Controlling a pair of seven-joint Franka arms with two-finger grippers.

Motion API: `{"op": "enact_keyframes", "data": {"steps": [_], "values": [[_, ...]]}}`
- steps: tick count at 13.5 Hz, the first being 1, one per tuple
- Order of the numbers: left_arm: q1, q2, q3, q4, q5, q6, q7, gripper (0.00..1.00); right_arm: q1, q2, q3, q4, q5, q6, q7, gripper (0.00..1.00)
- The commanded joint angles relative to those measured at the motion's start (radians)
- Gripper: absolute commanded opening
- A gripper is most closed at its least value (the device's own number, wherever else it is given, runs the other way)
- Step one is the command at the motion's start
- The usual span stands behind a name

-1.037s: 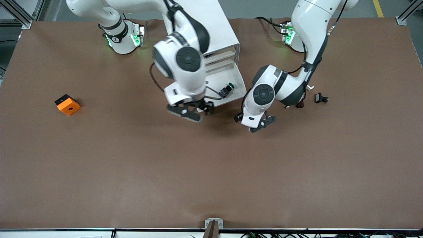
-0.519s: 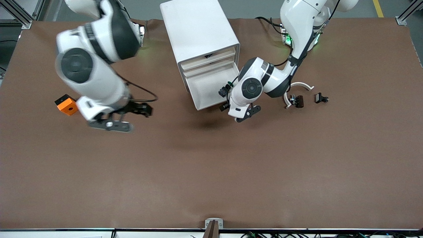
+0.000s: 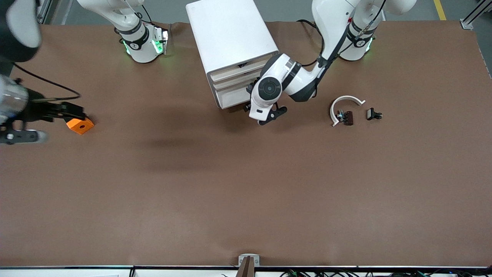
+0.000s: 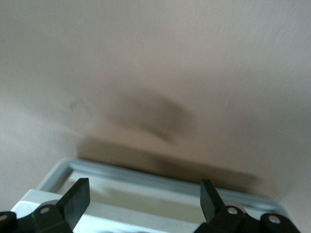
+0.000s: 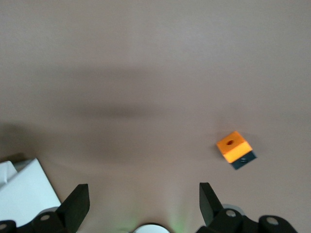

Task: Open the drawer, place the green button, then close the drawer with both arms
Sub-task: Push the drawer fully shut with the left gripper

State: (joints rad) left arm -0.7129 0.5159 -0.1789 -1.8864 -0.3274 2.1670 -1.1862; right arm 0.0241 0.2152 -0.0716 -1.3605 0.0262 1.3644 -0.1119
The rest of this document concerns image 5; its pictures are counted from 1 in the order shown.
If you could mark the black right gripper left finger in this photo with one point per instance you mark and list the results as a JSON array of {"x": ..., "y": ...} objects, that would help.
[{"x": 76, "y": 206}]

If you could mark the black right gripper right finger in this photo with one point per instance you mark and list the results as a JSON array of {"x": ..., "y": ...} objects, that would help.
[{"x": 209, "y": 206}]

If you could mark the white drawer cabinet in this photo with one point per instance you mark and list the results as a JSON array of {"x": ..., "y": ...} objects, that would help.
[{"x": 26, "y": 191}]

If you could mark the orange box with black base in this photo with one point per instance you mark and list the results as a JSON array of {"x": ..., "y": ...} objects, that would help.
[{"x": 234, "y": 148}]

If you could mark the brown table mat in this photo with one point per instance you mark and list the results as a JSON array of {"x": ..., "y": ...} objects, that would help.
[{"x": 145, "y": 72}]

